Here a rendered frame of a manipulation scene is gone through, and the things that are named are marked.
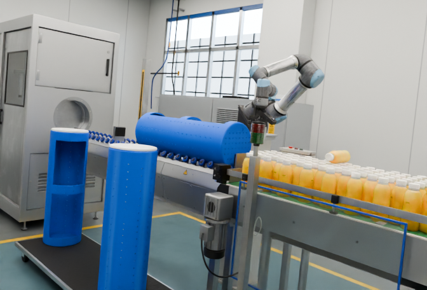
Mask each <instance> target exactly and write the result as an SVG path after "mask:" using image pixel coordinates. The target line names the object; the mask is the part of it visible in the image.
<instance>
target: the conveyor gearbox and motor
mask: <svg viewBox="0 0 427 290"><path fill-rule="evenodd" d="M233 198H234V196H232V195H228V194H225V193H221V192H214V193H206V194H205V204H204V212H203V215H204V220H205V221H206V224H201V225H200V237H199V239H201V253H202V256H203V261H204V264H205V266H206V268H207V269H208V271H209V272H210V273H211V274H212V275H214V276H216V277H219V278H228V277H232V276H233V275H228V276H219V275H216V274H214V273H213V272H212V271H211V270H210V269H209V267H208V266H207V263H206V261H205V257H207V258H210V259H221V258H223V257H224V255H225V248H226V237H227V224H228V223H229V222H230V221H231V218H232V211H233ZM203 240H204V250H203ZM204 256H205V257H204Z"/></svg>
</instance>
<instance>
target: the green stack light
mask: <svg viewBox="0 0 427 290"><path fill-rule="evenodd" d="M250 143H253V144H264V134H262V133H255V132H251V133H250Z"/></svg>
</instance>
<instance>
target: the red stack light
mask: <svg viewBox="0 0 427 290"><path fill-rule="evenodd" d="M265 126H266V125H261V124H254V123H252V126H251V132H255V133H262V134H264V133H265Z"/></svg>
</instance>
